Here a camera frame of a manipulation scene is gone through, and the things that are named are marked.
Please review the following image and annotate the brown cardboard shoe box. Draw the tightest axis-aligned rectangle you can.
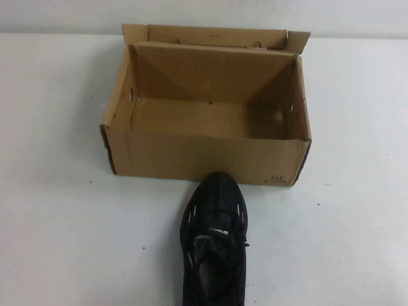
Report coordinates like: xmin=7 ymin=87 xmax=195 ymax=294
xmin=99 ymin=22 xmax=312 ymax=188

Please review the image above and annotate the black knit sneaker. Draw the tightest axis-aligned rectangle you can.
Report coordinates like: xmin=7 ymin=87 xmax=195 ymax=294
xmin=179 ymin=171 xmax=251 ymax=306

